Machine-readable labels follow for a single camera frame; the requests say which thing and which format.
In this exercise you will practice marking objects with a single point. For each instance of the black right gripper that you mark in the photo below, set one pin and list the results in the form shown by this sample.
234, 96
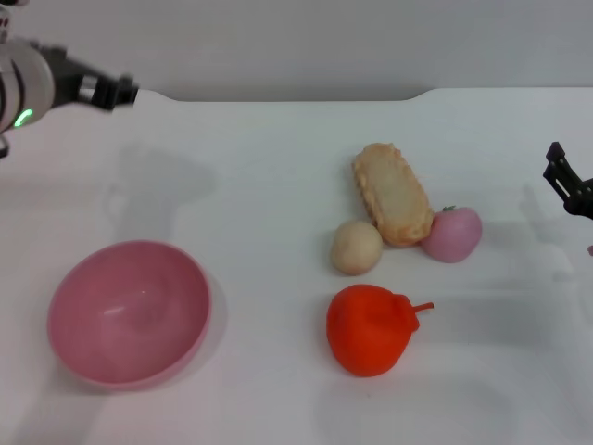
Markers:
584, 199

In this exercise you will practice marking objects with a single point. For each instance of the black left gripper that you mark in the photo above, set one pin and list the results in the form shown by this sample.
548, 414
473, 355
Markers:
65, 76

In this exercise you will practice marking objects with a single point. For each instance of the pink plastic bowl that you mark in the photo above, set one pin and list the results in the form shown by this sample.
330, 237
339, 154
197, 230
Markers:
129, 313

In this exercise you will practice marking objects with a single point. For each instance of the orange toy fruit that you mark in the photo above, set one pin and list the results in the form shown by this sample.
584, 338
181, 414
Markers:
366, 329

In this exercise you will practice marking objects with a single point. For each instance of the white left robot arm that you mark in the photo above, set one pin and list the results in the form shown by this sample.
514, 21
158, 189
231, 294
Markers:
21, 83

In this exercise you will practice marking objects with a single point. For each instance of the pink toy apple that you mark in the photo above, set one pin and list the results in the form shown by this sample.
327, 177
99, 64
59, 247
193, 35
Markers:
451, 234

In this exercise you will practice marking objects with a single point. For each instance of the toasted bread loaf toy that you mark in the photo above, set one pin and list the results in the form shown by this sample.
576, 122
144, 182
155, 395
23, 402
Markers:
391, 192

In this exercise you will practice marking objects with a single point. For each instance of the beige round bun toy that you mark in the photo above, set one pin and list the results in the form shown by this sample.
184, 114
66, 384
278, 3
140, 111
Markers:
356, 252

